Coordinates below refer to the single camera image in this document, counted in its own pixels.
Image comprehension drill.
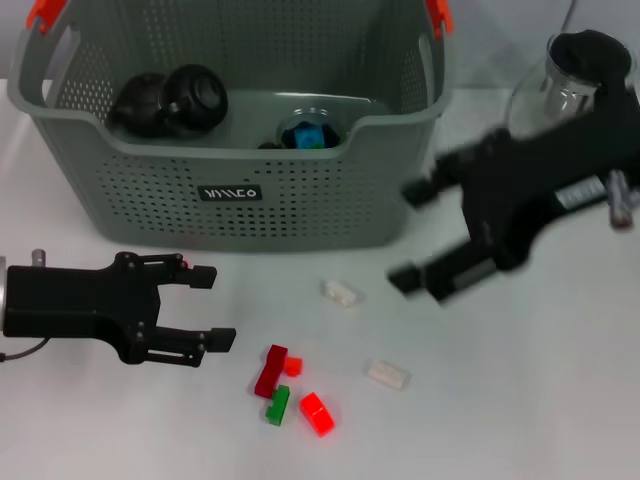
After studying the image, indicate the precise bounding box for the green toy brick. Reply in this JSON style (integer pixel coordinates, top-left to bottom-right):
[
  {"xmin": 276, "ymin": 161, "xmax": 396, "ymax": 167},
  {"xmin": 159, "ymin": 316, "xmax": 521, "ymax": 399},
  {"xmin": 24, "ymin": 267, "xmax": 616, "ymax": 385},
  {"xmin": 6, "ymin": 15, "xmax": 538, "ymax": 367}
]
[{"xmin": 264, "ymin": 384, "xmax": 292, "ymax": 427}]

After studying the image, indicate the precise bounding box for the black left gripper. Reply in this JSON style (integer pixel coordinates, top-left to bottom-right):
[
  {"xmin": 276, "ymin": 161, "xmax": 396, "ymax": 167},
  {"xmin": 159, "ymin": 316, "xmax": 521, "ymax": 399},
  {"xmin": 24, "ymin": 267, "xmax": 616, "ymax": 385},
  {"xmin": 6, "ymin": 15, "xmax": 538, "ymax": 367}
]
[{"xmin": 2, "ymin": 251, "xmax": 237, "ymax": 369}]

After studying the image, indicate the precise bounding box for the glass pitcher black handle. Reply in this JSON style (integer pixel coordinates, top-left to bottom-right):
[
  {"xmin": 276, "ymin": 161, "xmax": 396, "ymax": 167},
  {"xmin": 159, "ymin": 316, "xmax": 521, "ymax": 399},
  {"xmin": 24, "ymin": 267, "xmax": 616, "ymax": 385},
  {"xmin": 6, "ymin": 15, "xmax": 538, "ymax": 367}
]
[{"xmin": 504, "ymin": 29, "xmax": 639, "ymax": 151}]

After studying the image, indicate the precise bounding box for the glass teacup black sleeve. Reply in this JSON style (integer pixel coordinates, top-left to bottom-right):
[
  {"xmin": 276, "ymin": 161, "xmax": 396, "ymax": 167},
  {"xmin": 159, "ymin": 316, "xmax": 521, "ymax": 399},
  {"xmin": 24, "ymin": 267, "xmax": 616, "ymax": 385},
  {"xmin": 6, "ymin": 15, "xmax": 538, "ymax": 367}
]
[
  {"xmin": 257, "ymin": 107, "xmax": 346, "ymax": 151},
  {"xmin": 159, "ymin": 63, "xmax": 230, "ymax": 139}
]

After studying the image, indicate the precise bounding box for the orange basket handle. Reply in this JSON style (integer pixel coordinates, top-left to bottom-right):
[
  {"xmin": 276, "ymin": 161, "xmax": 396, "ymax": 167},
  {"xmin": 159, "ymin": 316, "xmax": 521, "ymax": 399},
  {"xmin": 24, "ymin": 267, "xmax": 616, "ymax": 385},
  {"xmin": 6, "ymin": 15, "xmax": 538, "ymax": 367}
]
[
  {"xmin": 424, "ymin": 0, "xmax": 455, "ymax": 39},
  {"xmin": 25, "ymin": 0, "xmax": 66, "ymax": 34}
]

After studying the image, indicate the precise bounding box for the grey perforated storage basket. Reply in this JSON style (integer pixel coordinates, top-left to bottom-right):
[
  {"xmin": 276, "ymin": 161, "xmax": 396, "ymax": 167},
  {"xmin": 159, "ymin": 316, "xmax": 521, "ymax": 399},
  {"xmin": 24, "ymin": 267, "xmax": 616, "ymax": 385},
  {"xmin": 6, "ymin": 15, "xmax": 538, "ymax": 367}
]
[{"xmin": 7, "ymin": 0, "xmax": 456, "ymax": 254}]

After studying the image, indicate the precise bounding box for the orange red slope brick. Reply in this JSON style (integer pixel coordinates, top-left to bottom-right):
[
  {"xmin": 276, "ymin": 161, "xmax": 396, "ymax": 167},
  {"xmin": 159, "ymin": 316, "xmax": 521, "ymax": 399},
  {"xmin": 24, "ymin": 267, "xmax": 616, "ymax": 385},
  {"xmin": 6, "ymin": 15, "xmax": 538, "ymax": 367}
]
[{"xmin": 298, "ymin": 392, "xmax": 336, "ymax": 439}]

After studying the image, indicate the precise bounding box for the white toy plate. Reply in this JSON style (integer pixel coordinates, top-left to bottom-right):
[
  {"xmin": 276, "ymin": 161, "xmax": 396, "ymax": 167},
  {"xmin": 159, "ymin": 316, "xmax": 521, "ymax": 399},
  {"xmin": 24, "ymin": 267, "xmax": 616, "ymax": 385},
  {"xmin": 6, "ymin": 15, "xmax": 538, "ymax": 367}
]
[{"xmin": 366, "ymin": 358, "xmax": 412, "ymax": 390}]

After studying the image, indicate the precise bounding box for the black clay teapot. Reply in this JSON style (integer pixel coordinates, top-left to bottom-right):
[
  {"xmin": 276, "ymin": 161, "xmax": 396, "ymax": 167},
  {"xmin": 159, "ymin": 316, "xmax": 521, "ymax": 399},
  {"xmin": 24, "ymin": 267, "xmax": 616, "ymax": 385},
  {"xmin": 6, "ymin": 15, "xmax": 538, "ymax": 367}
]
[{"xmin": 107, "ymin": 73, "xmax": 169, "ymax": 139}]

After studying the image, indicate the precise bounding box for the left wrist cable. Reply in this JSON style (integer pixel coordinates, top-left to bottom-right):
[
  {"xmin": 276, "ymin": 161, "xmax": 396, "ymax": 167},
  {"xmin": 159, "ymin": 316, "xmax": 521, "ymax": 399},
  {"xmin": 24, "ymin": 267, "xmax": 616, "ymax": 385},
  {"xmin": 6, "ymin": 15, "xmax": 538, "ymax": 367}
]
[{"xmin": 0, "ymin": 339, "xmax": 49, "ymax": 362}]

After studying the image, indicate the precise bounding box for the white long toy brick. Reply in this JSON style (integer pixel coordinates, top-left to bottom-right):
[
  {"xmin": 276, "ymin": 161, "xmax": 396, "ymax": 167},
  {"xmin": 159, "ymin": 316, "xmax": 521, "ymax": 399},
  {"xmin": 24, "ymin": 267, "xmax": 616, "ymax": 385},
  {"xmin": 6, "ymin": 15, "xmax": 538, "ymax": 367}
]
[{"xmin": 321, "ymin": 279, "xmax": 364, "ymax": 310}]

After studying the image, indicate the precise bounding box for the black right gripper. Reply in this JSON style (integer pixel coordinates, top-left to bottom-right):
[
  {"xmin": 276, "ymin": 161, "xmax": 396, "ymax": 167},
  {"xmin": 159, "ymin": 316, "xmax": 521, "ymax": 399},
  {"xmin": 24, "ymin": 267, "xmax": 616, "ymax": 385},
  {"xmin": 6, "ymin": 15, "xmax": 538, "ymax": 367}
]
[{"xmin": 387, "ymin": 82, "xmax": 640, "ymax": 304}]

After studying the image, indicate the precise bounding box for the dark red long brick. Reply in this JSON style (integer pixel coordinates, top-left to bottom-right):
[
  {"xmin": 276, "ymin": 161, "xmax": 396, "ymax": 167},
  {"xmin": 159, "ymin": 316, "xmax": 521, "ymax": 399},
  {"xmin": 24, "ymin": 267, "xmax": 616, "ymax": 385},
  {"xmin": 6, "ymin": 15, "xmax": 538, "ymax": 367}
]
[{"xmin": 253, "ymin": 343, "xmax": 290, "ymax": 400}]

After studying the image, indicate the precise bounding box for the blue square toy plate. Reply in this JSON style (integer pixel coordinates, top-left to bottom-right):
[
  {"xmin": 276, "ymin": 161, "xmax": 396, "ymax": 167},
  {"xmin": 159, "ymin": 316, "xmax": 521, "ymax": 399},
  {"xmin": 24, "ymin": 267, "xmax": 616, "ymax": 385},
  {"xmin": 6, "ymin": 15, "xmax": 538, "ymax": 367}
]
[{"xmin": 293, "ymin": 127, "xmax": 322, "ymax": 150}]

